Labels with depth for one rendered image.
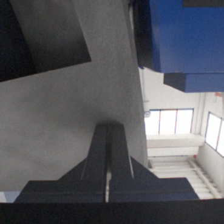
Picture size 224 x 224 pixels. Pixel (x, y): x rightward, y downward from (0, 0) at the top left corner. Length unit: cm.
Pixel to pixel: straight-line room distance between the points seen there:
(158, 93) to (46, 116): 948
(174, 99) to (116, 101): 983
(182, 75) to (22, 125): 16
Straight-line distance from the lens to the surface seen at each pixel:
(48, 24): 34
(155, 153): 1012
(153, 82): 944
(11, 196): 26
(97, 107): 15
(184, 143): 1038
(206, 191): 993
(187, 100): 1029
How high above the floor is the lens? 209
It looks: 17 degrees up
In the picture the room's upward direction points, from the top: 178 degrees clockwise
